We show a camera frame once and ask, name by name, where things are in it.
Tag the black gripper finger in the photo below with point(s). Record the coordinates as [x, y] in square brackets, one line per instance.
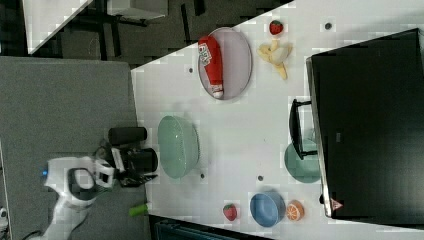
[136, 181]

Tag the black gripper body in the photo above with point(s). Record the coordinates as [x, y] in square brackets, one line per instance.
[121, 160]

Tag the green strainer bowl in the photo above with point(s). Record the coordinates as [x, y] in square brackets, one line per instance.
[178, 146]

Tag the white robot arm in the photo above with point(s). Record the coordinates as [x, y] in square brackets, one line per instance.
[79, 181]

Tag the black cylinder holder lower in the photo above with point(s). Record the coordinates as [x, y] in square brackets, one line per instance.
[145, 161]

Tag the black cylinder holder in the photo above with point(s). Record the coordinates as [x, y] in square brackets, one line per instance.
[145, 161]
[126, 135]

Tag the black cylinder holder upper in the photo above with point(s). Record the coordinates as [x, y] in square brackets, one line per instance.
[126, 135]

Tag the dark blue crate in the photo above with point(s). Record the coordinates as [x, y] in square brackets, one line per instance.
[173, 230]

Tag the strawberry toy near bowl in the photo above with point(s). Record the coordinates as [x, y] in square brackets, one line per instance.
[230, 212]

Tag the red ketchup bottle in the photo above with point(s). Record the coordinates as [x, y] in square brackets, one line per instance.
[211, 59]

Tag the blue bowl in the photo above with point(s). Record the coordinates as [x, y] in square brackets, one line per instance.
[267, 208]

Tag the grey round plate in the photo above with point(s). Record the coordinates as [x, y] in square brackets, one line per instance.
[237, 63]

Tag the orange slice toy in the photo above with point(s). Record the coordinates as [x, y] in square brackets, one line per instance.
[295, 211]

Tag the white side table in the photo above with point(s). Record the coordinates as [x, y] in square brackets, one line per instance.
[44, 18]

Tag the peeled banana toy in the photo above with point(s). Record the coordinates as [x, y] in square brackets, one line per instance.
[276, 54]

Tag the strawberry toy near banana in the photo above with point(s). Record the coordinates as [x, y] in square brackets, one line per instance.
[276, 27]

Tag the black toaster oven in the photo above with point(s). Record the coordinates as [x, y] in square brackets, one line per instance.
[367, 102]

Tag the green utensil handle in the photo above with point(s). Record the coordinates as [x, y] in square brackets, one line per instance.
[138, 210]

